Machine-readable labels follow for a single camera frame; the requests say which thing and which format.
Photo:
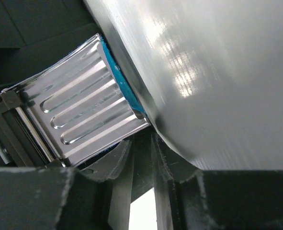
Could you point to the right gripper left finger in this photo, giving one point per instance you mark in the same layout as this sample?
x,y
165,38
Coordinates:
x,y
58,198

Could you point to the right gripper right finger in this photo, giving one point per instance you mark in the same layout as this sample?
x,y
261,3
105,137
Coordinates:
x,y
188,198

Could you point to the black plastic toolbox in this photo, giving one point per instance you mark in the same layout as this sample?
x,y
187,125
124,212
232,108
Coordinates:
x,y
63,98

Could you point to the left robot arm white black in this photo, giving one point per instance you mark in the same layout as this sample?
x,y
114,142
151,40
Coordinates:
x,y
209,74

